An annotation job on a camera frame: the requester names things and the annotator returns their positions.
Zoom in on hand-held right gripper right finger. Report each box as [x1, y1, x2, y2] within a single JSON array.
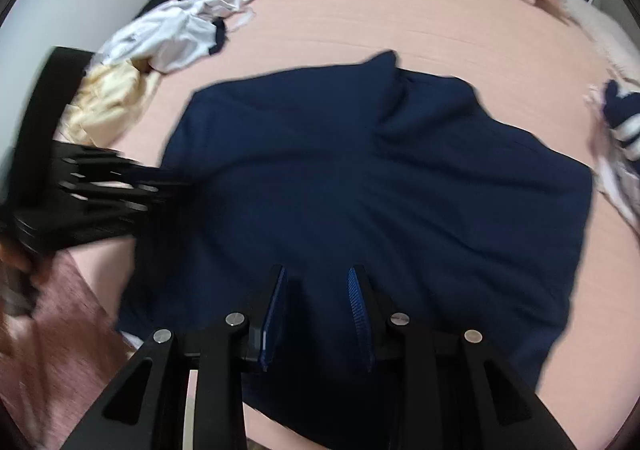
[[347, 264, 581, 450]]

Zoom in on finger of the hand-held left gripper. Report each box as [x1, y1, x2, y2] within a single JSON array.
[[55, 141, 197, 196], [20, 190, 168, 253]]

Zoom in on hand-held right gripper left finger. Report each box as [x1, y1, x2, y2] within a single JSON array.
[[60, 264, 287, 450]]

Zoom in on navy blue garment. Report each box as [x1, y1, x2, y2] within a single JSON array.
[[116, 49, 595, 450]]

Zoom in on folded navy striped clothes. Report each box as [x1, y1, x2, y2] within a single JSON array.
[[602, 79, 640, 153]]

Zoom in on pale yellow garment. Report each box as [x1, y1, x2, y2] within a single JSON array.
[[57, 59, 161, 147]]

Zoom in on white garment with navy trim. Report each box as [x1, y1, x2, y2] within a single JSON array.
[[97, 0, 296, 76]]

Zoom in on black bag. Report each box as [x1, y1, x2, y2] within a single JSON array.
[[137, 0, 173, 16]]

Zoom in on folded white garment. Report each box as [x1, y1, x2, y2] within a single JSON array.
[[585, 83, 640, 226]]

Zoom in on bed with pink sheet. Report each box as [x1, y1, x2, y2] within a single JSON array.
[[55, 0, 640, 450]]

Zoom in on small white dotted pillow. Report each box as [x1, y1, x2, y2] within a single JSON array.
[[560, 0, 640, 81]]

